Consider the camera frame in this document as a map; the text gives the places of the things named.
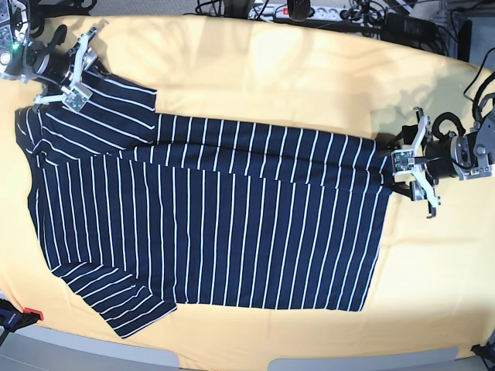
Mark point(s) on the white power strip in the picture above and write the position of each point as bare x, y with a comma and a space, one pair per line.
279, 11

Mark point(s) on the black right table clamp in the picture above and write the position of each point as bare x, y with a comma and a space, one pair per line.
486, 353

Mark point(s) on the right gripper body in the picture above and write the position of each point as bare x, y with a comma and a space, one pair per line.
58, 71

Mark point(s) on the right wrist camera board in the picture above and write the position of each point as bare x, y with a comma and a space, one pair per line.
76, 97

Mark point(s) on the blue red table clamp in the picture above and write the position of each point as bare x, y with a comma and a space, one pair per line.
12, 319

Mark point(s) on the grey chair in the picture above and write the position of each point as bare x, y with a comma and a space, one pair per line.
388, 362
20, 352

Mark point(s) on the grey chair back right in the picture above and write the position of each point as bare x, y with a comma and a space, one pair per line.
388, 362

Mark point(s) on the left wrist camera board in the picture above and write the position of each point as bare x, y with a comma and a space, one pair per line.
403, 161

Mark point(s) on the black power adapter box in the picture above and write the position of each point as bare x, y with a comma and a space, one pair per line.
408, 27

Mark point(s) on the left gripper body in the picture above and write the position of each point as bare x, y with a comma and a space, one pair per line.
434, 156

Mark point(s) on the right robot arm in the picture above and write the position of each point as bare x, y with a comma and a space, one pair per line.
25, 58

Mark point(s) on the grey chair back left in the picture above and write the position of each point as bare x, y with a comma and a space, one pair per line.
20, 352

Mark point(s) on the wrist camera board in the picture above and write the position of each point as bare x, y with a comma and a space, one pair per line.
403, 161
76, 97

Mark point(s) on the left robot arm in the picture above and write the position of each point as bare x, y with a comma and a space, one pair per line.
474, 147

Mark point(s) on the navy white striped T-shirt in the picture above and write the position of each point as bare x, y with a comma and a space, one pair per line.
139, 212

